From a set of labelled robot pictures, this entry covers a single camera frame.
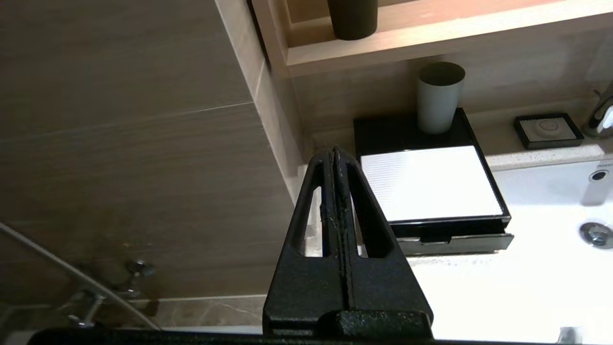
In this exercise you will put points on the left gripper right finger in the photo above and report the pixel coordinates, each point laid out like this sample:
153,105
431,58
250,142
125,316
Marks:
378,287

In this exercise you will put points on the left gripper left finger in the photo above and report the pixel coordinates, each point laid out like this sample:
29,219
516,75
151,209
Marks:
306,297

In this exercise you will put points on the black tapered cup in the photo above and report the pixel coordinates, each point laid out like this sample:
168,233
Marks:
352,19

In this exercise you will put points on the black amenity box with drawer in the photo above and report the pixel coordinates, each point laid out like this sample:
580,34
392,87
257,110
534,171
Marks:
383,132

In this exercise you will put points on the white card sheet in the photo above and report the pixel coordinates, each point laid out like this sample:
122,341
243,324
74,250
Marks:
431,184

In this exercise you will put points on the chrome shower valve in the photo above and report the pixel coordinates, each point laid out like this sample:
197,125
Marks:
136,268

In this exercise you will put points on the grey cup with dark rim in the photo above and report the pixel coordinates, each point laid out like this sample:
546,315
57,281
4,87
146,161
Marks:
438,105

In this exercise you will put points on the white ceramic sink basin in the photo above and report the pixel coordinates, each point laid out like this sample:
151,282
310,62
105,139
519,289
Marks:
550,201

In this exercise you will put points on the black square soap dish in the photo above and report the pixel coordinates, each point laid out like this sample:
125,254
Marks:
518,132

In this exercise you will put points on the chrome drain stopper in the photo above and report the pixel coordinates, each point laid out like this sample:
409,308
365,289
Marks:
596,235

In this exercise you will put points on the light wooden shelf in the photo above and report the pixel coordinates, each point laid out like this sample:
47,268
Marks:
431,43

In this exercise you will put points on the chrome faucet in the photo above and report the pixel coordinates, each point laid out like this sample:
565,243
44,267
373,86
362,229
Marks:
603,117

